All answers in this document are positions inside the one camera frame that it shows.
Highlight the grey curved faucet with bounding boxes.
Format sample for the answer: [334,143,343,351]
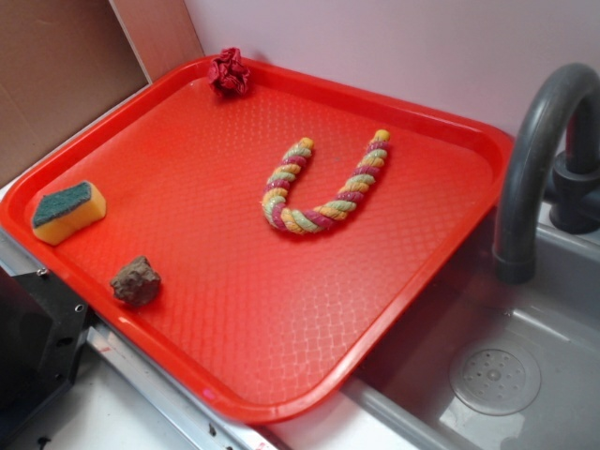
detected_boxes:
[492,63,599,284]

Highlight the brown cardboard panel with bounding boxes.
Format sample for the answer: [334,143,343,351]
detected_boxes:
[1,1,203,186]

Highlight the multicolour twisted rope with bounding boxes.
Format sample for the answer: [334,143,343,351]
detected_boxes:
[260,129,392,235]

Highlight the yellow green sponge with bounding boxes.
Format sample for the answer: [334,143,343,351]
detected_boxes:
[32,181,107,246]

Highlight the red plastic tray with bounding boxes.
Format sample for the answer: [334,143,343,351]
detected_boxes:
[1,59,513,424]

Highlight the grey plastic sink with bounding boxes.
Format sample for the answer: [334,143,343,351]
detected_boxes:
[344,217,599,449]

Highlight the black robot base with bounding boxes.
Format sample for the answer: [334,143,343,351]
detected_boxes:
[1,271,89,419]

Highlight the brown rock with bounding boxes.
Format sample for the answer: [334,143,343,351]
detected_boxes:
[110,255,162,307]

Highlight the crumpled red paper ball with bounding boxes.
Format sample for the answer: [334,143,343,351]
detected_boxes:
[207,47,250,98]

